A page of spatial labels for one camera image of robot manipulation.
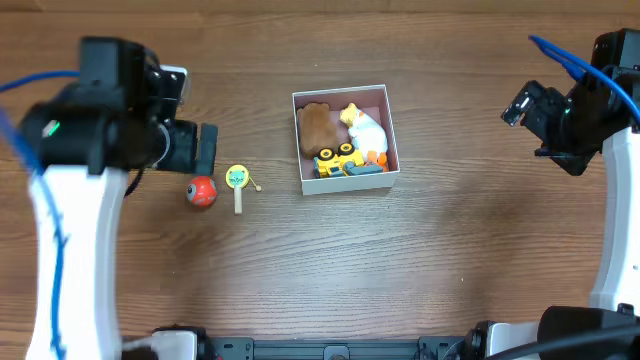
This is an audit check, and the white cardboard box pink inside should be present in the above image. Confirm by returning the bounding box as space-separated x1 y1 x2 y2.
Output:
292 85 400 195

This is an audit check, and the yellow toy excavator truck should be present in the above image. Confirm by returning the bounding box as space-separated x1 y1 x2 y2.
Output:
313 143 388 178

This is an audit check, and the yellow wooden rattle drum toy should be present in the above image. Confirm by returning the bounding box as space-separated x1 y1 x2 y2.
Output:
225 164 262 215

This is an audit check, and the left blue cable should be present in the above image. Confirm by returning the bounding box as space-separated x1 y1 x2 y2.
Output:
0 70 81 360

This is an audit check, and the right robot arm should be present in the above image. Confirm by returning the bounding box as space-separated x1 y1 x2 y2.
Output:
448 28 639 359

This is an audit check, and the white plush duck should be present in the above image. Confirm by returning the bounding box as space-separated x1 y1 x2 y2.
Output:
339 103 388 170

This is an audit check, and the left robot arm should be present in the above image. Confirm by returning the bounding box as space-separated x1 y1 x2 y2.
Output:
17 37 218 359

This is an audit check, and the black cable bottom right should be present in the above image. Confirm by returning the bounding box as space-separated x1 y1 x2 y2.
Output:
487 324 640 360

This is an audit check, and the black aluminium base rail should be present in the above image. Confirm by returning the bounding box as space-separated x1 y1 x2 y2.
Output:
211 336 467 360

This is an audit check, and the red ball with eye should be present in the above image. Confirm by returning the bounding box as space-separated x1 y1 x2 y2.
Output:
186 176 217 208

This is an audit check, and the brown plush toy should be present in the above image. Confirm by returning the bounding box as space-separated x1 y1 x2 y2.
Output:
296 103 339 160

